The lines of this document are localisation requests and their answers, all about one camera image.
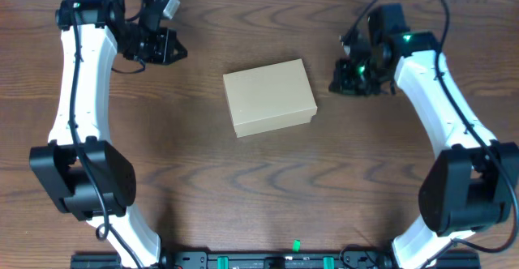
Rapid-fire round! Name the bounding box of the small green marker piece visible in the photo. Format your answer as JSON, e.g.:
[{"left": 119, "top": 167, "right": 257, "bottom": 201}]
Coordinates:
[{"left": 292, "top": 239, "right": 301, "bottom": 253}]

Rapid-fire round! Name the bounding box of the brown cardboard box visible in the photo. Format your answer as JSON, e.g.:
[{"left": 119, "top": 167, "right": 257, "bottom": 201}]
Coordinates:
[{"left": 223, "top": 59, "right": 318, "bottom": 138}]

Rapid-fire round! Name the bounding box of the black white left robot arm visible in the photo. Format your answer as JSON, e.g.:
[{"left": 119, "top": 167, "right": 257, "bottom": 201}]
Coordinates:
[{"left": 29, "top": 0, "right": 187, "bottom": 268}]

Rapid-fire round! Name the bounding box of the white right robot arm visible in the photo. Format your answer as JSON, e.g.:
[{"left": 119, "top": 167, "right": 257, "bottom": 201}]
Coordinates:
[{"left": 329, "top": 4, "right": 518, "bottom": 268}]

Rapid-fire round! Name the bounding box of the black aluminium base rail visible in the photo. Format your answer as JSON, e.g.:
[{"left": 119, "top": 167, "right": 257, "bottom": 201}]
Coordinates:
[{"left": 70, "top": 249, "right": 482, "bottom": 269}]

